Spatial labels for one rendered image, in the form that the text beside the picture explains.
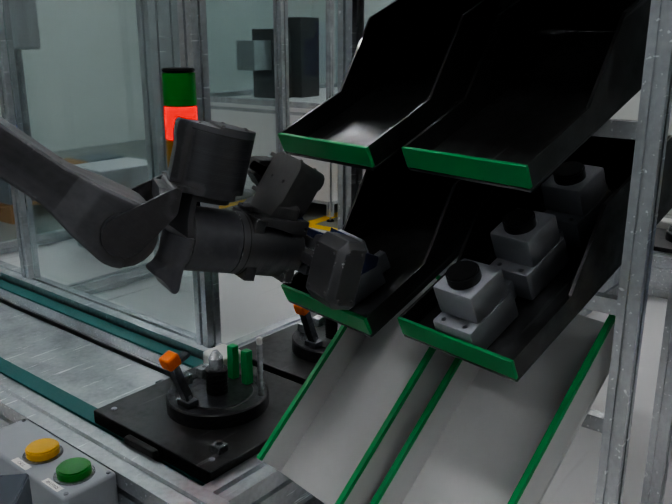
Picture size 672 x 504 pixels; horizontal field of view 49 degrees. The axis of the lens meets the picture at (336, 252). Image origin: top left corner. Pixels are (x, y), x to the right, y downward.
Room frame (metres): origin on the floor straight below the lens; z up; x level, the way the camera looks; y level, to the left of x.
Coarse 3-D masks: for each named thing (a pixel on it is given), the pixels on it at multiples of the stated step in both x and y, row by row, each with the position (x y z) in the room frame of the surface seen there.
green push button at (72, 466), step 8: (64, 464) 0.78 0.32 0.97; (72, 464) 0.78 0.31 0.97; (80, 464) 0.78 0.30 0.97; (88, 464) 0.78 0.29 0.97; (56, 472) 0.76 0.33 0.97; (64, 472) 0.76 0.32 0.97; (72, 472) 0.76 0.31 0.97; (80, 472) 0.76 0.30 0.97; (88, 472) 0.77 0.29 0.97; (64, 480) 0.76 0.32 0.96; (72, 480) 0.76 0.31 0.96
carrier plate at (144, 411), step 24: (168, 384) 0.99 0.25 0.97; (288, 384) 0.99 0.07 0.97; (120, 408) 0.92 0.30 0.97; (144, 408) 0.92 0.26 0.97; (120, 432) 0.88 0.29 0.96; (144, 432) 0.86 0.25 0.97; (168, 432) 0.86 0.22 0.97; (192, 432) 0.86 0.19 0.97; (216, 432) 0.86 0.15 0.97; (240, 432) 0.86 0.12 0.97; (264, 432) 0.86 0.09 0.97; (168, 456) 0.81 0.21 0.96; (192, 456) 0.80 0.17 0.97; (216, 456) 0.80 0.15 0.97; (240, 456) 0.80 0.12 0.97
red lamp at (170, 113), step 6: (168, 108) 1.12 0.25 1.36; (174, 108) 1.12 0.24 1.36; (180, 108) 1.12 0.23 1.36; (186, 108) 1.12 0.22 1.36; (192, 108) 1.13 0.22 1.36; (168, 114) 1.12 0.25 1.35; (174, 114) 1.12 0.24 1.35; (180, 114) 1.12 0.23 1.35; (186, 114) 1.12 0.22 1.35; (192, 114) 1.13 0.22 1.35; (168, 120) 1.12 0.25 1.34; (174, 120) 1.12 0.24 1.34; (168, 126) 1.12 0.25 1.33; (168, 132) 1.12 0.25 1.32; (168, 138) 1.13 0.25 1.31
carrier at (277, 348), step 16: (320, 320) 1.17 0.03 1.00; (272, 336) 1.17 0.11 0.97; (288, 336) 1.17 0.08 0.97; (304, 336) 1.13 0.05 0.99; (320, 336) 1.13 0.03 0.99; (256, 352) 1.11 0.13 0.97; (272, 352) 1.11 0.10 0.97; (288, 352) 1.11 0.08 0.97; (304, 352) 1.08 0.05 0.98; (320, 352) 1.06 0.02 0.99; (272, 368) 1.05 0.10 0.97; (288, 368) 1.05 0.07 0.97; (304, 368) 1.05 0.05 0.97
